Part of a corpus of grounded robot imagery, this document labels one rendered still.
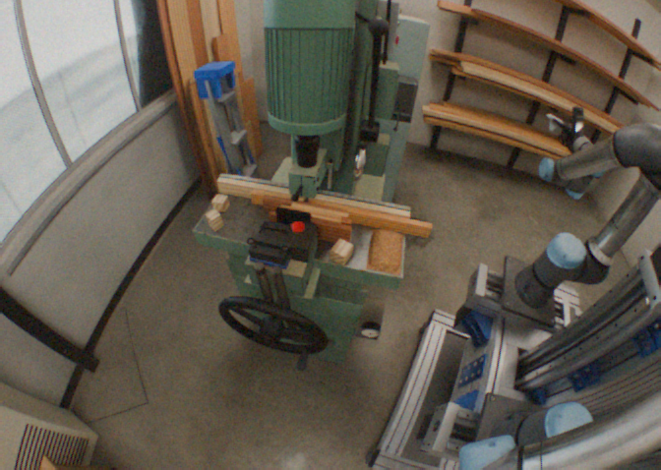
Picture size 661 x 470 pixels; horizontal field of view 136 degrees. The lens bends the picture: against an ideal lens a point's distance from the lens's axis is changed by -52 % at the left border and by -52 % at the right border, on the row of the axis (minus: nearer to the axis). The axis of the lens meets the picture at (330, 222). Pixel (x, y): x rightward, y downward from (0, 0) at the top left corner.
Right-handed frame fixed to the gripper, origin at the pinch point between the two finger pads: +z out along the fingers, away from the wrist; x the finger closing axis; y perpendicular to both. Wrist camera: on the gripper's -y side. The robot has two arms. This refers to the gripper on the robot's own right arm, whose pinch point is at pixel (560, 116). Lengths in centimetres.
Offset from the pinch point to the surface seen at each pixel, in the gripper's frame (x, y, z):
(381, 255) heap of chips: -72, 21, -62
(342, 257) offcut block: -81, 20, -65
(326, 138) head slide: -89, 1, -41
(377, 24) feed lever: -74, -30, -59
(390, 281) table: -69, 27, -66
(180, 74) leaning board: -203, -9, 37
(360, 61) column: -80, -18, -31
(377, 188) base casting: -76, 34, -19
